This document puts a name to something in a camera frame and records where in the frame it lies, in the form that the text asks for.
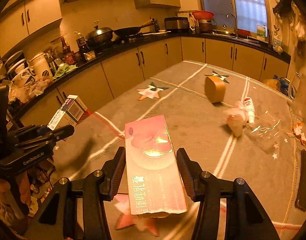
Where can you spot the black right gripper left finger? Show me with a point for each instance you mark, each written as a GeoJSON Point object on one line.
{"type": "Point", "coordinates": [113, 171]}

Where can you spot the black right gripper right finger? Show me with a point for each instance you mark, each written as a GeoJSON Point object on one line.
{"type": "Point", "coordinates": [191, 174]}

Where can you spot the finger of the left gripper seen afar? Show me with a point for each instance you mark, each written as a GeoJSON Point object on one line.
{"type": "Point", "coordinates": [34, 139]}

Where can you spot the pink medicine box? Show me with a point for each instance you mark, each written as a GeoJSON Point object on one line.
{"type": "Point", "coordinates": [154, 185]}

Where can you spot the small white medicine box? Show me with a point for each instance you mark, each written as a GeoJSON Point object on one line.
{"type": "Point", "coordinates": [72, 112]}

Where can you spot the brown packing tape roll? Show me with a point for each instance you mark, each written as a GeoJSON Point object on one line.
{"type": "Point", "coordinates": [215, 89]}

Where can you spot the crumpled plastic bags pile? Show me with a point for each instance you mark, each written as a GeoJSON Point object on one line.
{"type": "Point", "coordinates": [25, 86]}

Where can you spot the grey patterned tablecloth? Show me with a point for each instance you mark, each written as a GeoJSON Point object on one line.
{"type": "Point", "coordinates": [199, 126]}

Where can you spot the white electric kettle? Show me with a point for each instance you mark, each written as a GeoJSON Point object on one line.
{"type": "Point", "coordinates": [40, 66]}

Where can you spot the green dish cloth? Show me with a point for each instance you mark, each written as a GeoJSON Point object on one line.
{"type": "Point", "coordinates": [63, 70]}

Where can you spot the clear plastic wrapper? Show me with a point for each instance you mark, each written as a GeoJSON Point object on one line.
{"type": "Point", "coordinates": [267, 133]}

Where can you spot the dark soy sauce bottle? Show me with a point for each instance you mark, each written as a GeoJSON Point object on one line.
{"type": "Point", "coordinates": [67, 53]}

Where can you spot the black smartphone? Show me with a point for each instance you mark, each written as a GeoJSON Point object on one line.
{"type": "Point", "coordinates": [300, 202]}

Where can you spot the small orange peel piece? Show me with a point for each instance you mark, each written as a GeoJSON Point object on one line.
{"type": "Point", "coordinates": [303, 139]}

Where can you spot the steel lidded pot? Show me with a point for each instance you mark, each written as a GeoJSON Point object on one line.
{"type": "Point", "coordinates": [99, 35]}

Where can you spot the clear glass pitcher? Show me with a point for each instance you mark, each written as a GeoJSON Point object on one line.
{"type": "Point", "coordinates": [298, 105]}

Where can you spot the black wok pan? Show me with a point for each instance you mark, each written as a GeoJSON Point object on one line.
{"type": "Point", "coordinates": [129, 31]}

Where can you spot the green detergent bottle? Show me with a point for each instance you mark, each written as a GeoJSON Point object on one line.
{"type": "Point", "coordinates": [261, 32]}

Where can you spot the red colander bowl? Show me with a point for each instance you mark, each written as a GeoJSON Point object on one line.
{"type": "Point", "coordinates": [203, 15]}

